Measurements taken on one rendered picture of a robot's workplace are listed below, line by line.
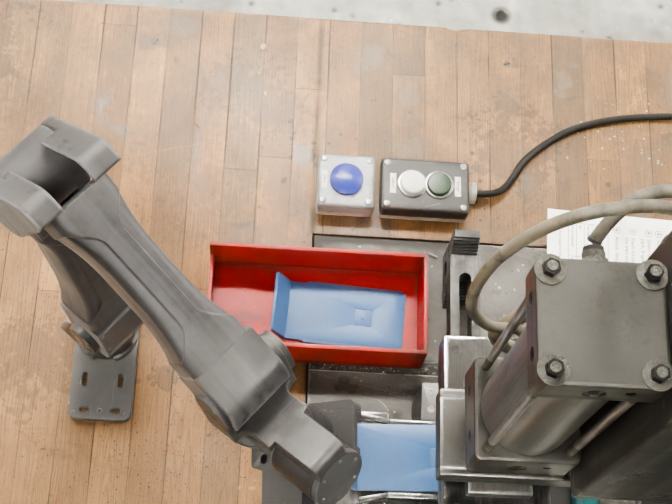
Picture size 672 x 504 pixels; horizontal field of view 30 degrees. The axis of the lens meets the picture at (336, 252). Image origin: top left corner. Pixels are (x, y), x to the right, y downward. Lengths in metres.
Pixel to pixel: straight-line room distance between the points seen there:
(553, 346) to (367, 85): 0.81
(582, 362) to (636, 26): 2.02
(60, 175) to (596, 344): 0.49
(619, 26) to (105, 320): 1.75
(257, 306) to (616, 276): 0.67
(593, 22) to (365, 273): 1.42
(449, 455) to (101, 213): 0.38
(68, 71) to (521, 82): 0.57
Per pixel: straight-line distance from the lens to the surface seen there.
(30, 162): 1.10
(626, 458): 0.96
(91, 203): 1.04
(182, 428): 1.43
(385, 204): 1.49
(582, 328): 0.85
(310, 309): 1.46
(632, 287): 0.87
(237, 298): 1.46
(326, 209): 1.49
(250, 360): 1.08
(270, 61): 1.60
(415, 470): 1.33
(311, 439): 1.09
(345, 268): 1.48
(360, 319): 1.46
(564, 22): 2.78
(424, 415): 1.36
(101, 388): 1.43
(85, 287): 1.23
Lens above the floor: 2.29
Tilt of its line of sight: 68 degrees down
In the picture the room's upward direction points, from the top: 11 degrees clockwise
